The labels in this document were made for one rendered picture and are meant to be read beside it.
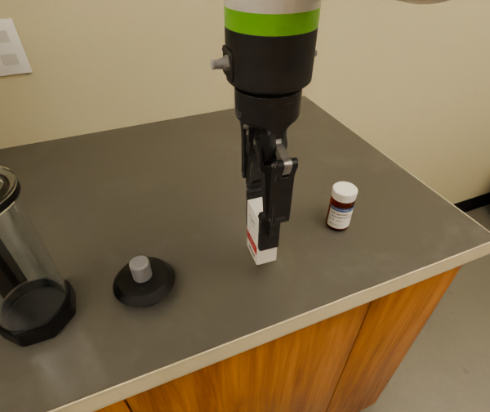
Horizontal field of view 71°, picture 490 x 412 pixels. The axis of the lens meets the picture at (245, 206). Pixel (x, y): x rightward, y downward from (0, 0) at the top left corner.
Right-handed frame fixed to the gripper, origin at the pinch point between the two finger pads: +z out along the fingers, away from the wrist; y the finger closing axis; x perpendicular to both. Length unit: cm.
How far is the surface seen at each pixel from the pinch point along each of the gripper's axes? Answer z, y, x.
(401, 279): 11.2, 9.7, 21.0
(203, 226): 10.3, -12.3, -6.7
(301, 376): 41.7, 7.5, 7.7
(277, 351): 25.2, 7.9, 0.7
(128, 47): -9, -61, -13
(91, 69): -5, -61, -23
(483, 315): 104, -13, 116
